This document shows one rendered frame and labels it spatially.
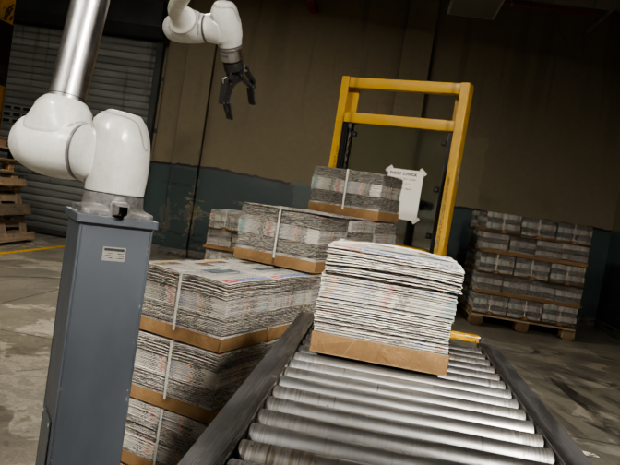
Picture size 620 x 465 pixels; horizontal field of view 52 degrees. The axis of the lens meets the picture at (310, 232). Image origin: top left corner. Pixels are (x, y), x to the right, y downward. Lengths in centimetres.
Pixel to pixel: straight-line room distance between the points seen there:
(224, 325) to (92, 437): 51
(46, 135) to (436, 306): 109
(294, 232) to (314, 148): 659
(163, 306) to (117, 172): 61
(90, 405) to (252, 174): 758
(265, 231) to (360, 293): 129
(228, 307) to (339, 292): 74
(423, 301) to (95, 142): 92
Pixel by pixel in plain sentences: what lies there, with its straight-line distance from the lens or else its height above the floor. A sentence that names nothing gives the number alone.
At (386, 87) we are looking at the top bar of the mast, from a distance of 369.
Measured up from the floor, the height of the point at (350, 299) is 93.
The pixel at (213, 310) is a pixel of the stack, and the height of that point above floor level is 73.
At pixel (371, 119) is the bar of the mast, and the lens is 368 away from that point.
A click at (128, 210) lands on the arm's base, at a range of 171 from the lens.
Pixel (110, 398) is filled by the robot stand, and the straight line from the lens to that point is 181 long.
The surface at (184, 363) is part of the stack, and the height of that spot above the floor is 54.
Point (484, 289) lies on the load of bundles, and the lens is 745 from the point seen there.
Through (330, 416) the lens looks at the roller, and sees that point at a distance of 103.
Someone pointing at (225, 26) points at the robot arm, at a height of 168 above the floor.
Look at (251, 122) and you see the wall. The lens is 927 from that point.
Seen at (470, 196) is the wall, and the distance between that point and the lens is 907.
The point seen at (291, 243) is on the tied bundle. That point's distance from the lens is 254.
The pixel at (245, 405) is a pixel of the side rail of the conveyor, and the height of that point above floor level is 80.
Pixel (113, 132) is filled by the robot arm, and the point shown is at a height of 121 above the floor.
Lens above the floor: 112
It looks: 3 degrees down
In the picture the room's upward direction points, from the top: 9 degrees clockwise
